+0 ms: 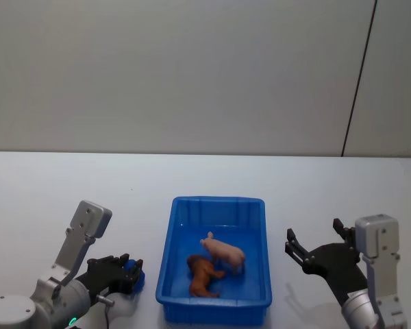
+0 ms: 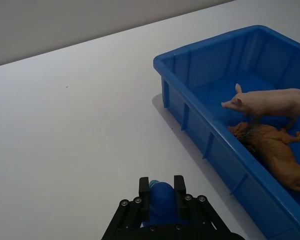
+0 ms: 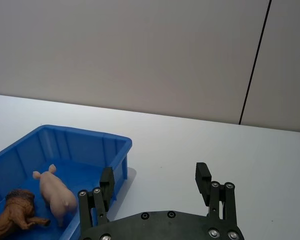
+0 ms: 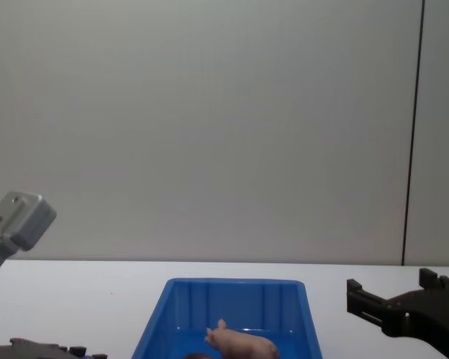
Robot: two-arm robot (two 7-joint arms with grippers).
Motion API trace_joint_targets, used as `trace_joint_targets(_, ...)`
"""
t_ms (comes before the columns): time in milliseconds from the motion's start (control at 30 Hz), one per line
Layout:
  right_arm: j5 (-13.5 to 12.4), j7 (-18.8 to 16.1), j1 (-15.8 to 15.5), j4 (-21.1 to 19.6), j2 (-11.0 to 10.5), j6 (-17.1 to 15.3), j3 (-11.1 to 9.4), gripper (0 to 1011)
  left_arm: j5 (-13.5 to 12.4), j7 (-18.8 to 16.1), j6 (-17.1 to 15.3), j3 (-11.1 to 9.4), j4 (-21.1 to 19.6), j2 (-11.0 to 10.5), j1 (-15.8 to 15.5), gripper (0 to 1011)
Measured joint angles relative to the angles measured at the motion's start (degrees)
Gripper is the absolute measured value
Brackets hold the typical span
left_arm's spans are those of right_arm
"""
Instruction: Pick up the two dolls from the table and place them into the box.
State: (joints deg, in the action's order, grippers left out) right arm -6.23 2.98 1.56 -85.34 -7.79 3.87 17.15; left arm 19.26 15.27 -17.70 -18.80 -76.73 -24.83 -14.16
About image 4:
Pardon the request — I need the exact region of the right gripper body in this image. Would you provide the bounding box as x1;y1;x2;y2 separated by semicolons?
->
383;286;449;359

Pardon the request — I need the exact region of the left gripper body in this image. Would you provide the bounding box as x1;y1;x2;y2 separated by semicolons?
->
0;337;76;359

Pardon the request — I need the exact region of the pink toy pig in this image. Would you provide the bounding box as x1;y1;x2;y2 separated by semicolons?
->
204;318;280;359

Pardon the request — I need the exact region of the blue plastic bin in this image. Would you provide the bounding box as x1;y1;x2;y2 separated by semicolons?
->
130;277;325;359

